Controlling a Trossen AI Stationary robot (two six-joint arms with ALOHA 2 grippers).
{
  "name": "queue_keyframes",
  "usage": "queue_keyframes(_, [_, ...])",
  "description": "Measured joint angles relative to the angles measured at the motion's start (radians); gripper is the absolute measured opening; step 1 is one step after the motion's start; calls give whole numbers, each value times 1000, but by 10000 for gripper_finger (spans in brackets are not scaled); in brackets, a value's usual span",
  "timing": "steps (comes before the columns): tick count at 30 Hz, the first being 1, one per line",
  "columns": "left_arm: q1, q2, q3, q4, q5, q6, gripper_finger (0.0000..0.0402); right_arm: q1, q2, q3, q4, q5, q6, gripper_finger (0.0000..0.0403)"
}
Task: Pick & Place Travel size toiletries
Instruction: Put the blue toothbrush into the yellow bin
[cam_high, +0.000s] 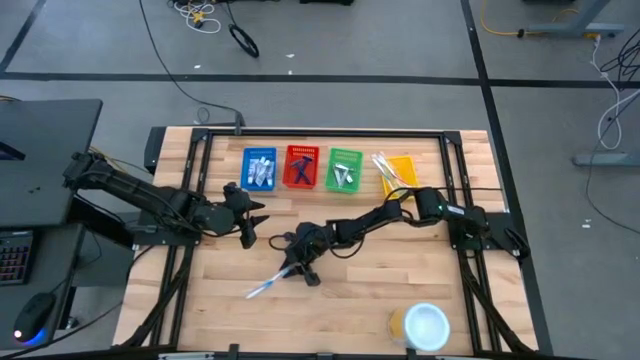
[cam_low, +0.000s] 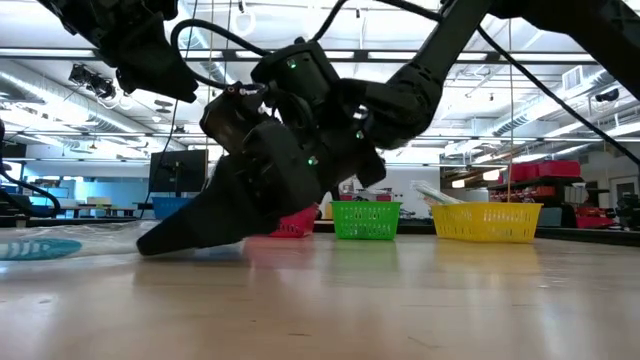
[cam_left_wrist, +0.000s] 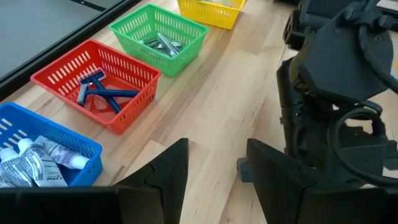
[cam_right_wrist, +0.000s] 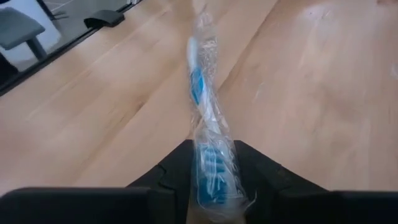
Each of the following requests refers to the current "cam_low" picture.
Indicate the green plastic basket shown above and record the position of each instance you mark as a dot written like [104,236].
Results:
[366,220]

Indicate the overhead light bar beam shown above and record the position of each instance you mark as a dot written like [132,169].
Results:
[50,52]

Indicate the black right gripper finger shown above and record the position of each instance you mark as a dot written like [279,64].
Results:
[240,210]

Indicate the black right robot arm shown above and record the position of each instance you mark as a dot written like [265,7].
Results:
[425,90]

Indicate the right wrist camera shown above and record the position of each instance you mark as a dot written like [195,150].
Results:
[225,120]

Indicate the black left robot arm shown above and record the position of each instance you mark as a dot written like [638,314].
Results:
[100,20]

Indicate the blue plastic basket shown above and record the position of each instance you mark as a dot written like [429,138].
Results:
[167,207]

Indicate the black rig-mounted device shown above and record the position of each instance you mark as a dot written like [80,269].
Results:
[95,82]

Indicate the yellow plastic basket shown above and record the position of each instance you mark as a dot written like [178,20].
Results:
[487,222]

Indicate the black curved tube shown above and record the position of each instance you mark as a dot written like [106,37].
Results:
[35,189]

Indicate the blue white bagged toothbrush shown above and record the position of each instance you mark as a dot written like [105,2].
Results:
[40,249]

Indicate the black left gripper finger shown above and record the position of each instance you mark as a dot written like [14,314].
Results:
[160,75]

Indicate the red plastic basket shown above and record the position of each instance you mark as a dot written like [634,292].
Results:
[300,222]

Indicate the black ceiling camera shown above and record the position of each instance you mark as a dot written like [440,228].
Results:
[607,95]

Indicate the black monitor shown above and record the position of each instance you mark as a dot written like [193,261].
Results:
[175,170]

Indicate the red storage bin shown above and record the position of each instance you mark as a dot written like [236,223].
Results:
[555,169]

